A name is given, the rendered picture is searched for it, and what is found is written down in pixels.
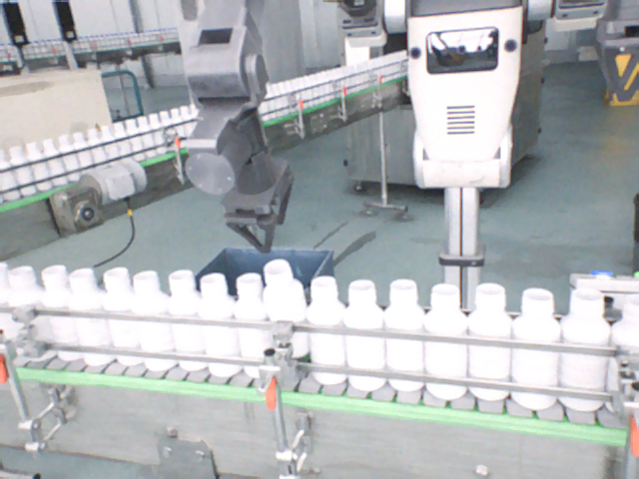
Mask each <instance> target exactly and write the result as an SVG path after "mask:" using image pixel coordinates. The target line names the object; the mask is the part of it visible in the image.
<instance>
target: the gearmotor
mask: <svg viewBox="0 0 639 479"><path fill-rule="evenodd" d="M146 185H147V175H146V172H145V170H144V169H142V167H141V166H140V165H139V164H138V162H136V161H134V160H127V161H124V162H121V163H116V164H113V165H108V166H105V168H101V169H97V170H94V171H93V172H89V173H85V174H83V175H82V176H81V177H80V179H78V182H77V185H74V186H71V187H68V189H64V190H61V191H58V192H54V193H53V194H52V195H50V196H49V197H50V200H51V204H52V208H53V212H54V216H56V219H57V225H58V227H59V231H60V233H61V235H62V237H64V238H67V237H68V236H69V235H70V232H71V233H75V235H78V234H80V233H83V232H85V231H89V230H91V229H93V228H96V227H98V226H102V225H104V224H105V223H104V218H103V214H102V210H100V207H102V206H104V205H106V204H109V203H112V202H113V201H115V200H118V199H121V198H124V201H125V203H126V204H128V209H129V215H130V218H131V224H132V230H133V233H132V237H131V241H130V243H129V244H128V246H126V247H125V248H124V249H123V250H122V251H120V252H119V253H118V254H116V255H113V256H112V258H110V259H108V260H106V261H104V262H100V263H98V264H96V265H94V267H97V266H99V265H101V264H105V263H107V262H109V261H111V260H113V259H115V258H117V256H118V255H120V254H121V253H123V252H124V251H125V250H126V249H128V248H129V247H130V245H131V244H132V242H133V238H134V235H135V228H134V222H133V216H132V210H131V207H130V201H131V198H130V197H129V196H130V195H132V194H135V193H137V192H140V191H143V190H144V189H145V187H146Z"/></svg>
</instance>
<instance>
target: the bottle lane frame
mask: <svg viewBox="0 0 639 479"><path fill-rule="evenodd" d="M47 366H48V365H47ZM47 366H45V367H43V368H32V367H28V364H27V365H25V366H23V367H21V366H15V369H16V372H17V375H19V376H18V378H20V381H21V385H22V388H23V391H24V394H25V398H26V401H27V404H28V407H29V411H30V414H31V416H33V417H38V416H39V415H40V414H41V413H42V411H43V410H45V409H47V408H48V406H49V405H50V404H51V403H50V401H49V398H48V395H47V392H46V387H55V388H56V391H57V394H58V398H59V401H60V402H59V403H57V404H56V405H55V406H54V408H56V409H62V411H63V415H64V419H65V422H66V423H65V424H62V425H61V427H60V428H59V431H57V432H56V433H55V434H54V435H53V436H52V437H51V439H49V440H48V447H47V450H46V452H45V453H48V454H56V455H63V456H71V457H77V456H78V458H81V457H86V458H93V459H100V460H107V461H115V462H123V463H129V464H137V465H144V466H151V467H158V468H162V464H161V460H160V456H159V451H158V447H157V443H158V442H159V441H160V439H161V437H162V436H163V435H168V436H177V437H186V438H194V439H202V440H203V441H204V442H205V443H206V444H207V445H208V446H209V447H210V448H211V453H212V458H213V464H214V469H215V473H216V476H223V477H230V478H238V479H280V475H282V473H280V466H281V465H279V463H277V444H276V436H275V428H274V421H273V415H272V411H271V410H270V409H268V406H267V402H266V396H265V395H258V393H257V390H258V389H257V388H253V387H252V385H253V381H254V380H253V381H252V383H251V384H250V385H249V386H248V387H242V386H232V385H230V382H231V379H232V378H231V379H230V381H229V382H228V383H227V384H225V385H222V384H211V383H209V379H210V376H211V375H210V376H209V378H208V379H207V380H206V381H205V382H204V383H200V382H191V381H188V377H189V376H187V377H186V378H185V379H183V380H181V381H180V380H170V379H166V375H167V374H169V373H167V374H166V375H165V376H164V377H163V378H161V379H159V378H149V377H146V376H145V375H146V373H147V372H146V373H145V374H144V375H142V376H141V377H138V376H128V375H125V371H124V372H123V373H122V374H120V375H118V374H109V375H107V373H105V370H106V369H105V370H104V371H103V372H100V374H96V373H86V372H85V368H84V370H83V371H81V372H75V371H66V370H65V368H66V367H68V365H67V366H66V367H65V368H64V369H62V370H53V369H47ZM299 388H300V385H298V387H297V388H296V390H295V391H282V390H281V394H282V401H283V409H284V416H285V424H286V433H287V439H288V446H290V447H292V446H293V443H294V441H295V438H297V436H298V434H299V433H300V429H298V422H297V412H302V413H307V414H308V424H309V430H305V433H304V435H303V436H305V437H309V438H310V441H311V450H312V453H308V455H307V457H306V459H305V461H304V464H303V466H302V469H301V472H300V476H302V479H622V477H621V472H622V463H623V454H624V447H625V438H626V429H617V428H606V427H605V426H602V425H601V424H600V422H599V420H598V419H594V420H595V425H585V424H574V423H572V422H569V420H568V418H567V415H564V417H562V419H563V421H553V420H542V419H538V417H537V414H536V412H535V411H533V413H532V417H520V416H510V415H508V413H507V409H506V408H505V407H504V408H502V409H503V413H501V414H500V415H499V414H495V413H489V412H480V411H479V409H478V405H476V404H474V405H475V407H473V410H472V411H468V410H457V409H451V406H450V402H449V401H447V404H446V406H445V407H436V406H427V405H423V399H421V398H420V401H419V403H418V404H405V403H398V402H397V395H396V394H395V396H394V398H393V401H392V402H385V401H378V400H375V399H371V393H369V395H368V396H367V398H355V397H347V396H346V391H345V392H344V393H343V395H342V396H334V395H323V394H322V388H321V390H320V391H319V393H317V394H314V393H303V392H299ZM20 421H21V420H20V417H19V414H18V411H17V408H16V404H15V401H14V398H12V395H11V391H10V388H9V386H8V383H7V382H5V383H4V384H2V383H0V447H3V448H11V449H19V450H26V445H27V439H26V436H25V433H24V432H21V430H20V429H18V427H19V424H20Z"/></svg>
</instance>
